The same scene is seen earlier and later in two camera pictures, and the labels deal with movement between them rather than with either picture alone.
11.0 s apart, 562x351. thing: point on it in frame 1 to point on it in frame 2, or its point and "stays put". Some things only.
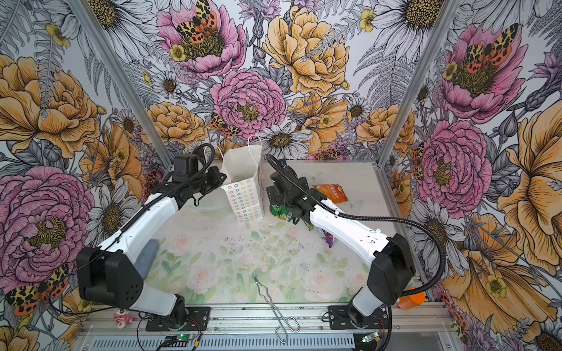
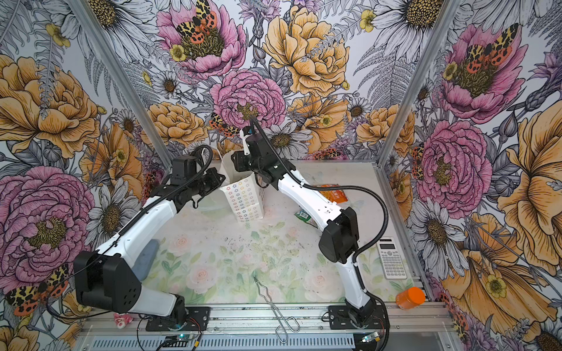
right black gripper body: [280, 199] to [248, 162]
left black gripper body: [208, 180] stays put
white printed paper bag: [244, 168] stays put
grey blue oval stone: [145, 260] stays put
